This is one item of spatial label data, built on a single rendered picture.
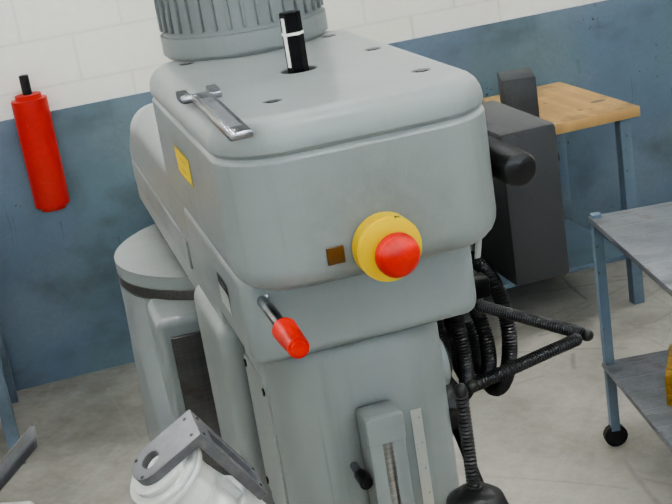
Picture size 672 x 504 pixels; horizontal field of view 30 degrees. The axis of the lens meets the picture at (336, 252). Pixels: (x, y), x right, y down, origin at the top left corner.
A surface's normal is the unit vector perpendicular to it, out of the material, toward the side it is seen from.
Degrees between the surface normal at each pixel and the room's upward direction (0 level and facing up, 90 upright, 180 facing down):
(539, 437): 0
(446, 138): 90
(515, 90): 90
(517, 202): 90
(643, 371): 0
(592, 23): 90
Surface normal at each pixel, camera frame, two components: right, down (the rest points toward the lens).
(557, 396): -0.15, -0.94
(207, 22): -0.34, 0.34
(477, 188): 0.69, 0.12
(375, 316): 0.28, 0.26
